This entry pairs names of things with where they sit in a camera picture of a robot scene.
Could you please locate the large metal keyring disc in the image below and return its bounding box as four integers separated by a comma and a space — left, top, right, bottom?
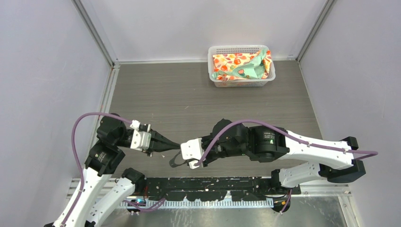
169, 151, 187, 168

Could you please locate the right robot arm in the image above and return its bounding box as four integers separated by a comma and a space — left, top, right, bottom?
180, 119, 366, 194

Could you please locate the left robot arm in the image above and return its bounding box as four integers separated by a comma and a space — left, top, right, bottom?
48, 112, 180, 227

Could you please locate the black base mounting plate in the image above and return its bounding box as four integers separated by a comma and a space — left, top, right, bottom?
133, 176, 290, 201

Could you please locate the floral patterned cloth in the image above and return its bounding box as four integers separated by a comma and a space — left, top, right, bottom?
212, 49, 272, 81

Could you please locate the white plastic basket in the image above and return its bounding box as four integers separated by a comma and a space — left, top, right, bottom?
208, 45, 276, 87

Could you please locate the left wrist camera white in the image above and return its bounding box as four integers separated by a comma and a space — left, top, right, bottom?
130, 120, 151, 152

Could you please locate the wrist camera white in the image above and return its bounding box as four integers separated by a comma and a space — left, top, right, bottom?
180, 138, 204, 169
130, 120, 151, 152

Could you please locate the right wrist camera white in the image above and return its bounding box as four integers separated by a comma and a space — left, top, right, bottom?
180, 138, 204, 169

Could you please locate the aluminium frame rail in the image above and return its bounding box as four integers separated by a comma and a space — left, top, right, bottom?
66, 175, 353, 210

